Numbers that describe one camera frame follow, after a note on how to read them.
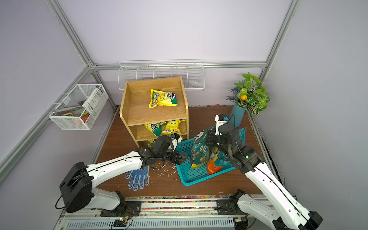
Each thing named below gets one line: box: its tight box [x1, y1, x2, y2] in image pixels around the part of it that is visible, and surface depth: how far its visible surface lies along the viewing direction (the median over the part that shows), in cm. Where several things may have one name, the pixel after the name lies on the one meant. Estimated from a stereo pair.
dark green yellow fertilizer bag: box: [190, 130, 219, 170], surface depth 75 cm
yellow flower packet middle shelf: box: [161, 119, 185, 136], surface depth 84 cm
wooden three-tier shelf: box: [119, 76, 189, 149], surface depth 81 cm
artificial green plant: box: [226, 72, 271, 116], surface depth 82 cm
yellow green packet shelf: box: [144, 121, 167, 137], surface depth 84 cm
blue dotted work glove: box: [125, 165, 150, 192], surface depth 84 cm
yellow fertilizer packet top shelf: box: [148, 89, 178, 109], surface depth 77 cm
